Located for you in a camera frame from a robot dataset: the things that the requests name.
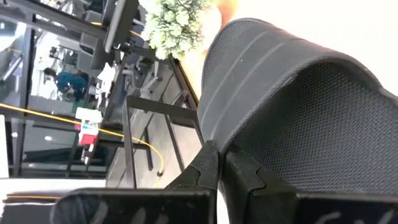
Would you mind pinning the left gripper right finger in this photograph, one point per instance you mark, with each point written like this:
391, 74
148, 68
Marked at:
280, 208

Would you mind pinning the person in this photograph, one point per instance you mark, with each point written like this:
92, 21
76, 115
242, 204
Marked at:
70, 82

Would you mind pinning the black metal floor frame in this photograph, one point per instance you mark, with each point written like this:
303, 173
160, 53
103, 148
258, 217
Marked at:
161, 107

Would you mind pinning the white crumpled paper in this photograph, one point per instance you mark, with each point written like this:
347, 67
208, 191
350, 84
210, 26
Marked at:
106, 76

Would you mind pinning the red and white canister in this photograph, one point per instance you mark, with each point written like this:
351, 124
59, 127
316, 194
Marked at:
88, 127

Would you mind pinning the black slide sandal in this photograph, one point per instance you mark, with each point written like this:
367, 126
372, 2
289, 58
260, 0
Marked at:
295, 109

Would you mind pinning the succulent in dotted pot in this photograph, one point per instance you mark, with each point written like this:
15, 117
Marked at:
174, 25

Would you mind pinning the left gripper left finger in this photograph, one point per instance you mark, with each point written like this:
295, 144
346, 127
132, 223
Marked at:
140, 207

